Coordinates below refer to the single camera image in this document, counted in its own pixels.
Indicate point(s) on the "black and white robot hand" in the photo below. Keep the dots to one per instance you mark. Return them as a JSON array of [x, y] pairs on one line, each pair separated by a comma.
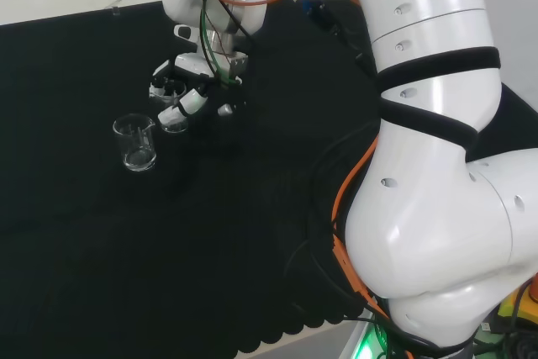
[[191, 65]]

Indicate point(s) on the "large clear glass beaker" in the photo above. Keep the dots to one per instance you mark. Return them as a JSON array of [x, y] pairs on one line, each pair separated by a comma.
[[175, 128]]

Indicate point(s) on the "clear glass beaker with spout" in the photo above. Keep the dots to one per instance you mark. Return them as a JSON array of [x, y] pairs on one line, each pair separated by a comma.
[[136, 157]]

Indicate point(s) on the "clear cloth clip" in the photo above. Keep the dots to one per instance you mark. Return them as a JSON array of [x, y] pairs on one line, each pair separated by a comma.
[[114, 10]]

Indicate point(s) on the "black bench cloth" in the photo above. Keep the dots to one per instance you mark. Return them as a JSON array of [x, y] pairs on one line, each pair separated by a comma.
[[126, 249]]

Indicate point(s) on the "yellow stop button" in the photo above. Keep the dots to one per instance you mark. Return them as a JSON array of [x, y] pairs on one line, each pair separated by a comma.
[[515, 304]]

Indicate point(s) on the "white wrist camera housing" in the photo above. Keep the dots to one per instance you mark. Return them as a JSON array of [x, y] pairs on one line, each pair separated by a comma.
[[185, 32]]

